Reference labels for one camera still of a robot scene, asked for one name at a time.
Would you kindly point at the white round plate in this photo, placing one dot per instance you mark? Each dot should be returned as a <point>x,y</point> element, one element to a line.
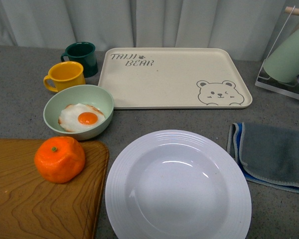
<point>174,184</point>

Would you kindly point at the orange mandarin fruit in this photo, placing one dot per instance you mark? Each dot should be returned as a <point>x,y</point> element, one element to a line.
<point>59,159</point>

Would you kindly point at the beige bear serving tray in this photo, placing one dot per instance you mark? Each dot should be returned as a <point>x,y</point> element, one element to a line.
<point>171,78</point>

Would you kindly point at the light green bowl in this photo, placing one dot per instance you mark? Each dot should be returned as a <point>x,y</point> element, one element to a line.
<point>91,95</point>

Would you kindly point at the fake fried egg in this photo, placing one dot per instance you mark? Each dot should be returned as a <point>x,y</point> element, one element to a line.
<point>80,117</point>

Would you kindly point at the yellow mug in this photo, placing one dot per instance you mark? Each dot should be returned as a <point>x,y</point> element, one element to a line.
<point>64,75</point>

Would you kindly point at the dark green mug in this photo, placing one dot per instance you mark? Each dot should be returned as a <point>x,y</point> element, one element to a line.
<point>83,53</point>

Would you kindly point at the grey blue folded cloth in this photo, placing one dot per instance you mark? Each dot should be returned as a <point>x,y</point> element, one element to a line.
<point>267,155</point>

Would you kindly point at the white curtain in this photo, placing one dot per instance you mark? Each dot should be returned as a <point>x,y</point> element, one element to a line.
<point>243,28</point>

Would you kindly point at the light green tumbler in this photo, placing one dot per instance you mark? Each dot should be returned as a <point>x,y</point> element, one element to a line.
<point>283,64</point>

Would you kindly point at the clear acrylic cup rack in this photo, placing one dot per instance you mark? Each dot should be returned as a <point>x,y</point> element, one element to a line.
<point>265,81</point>

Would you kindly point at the wooden cutting board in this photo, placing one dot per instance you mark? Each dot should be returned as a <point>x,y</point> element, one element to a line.
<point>33,208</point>

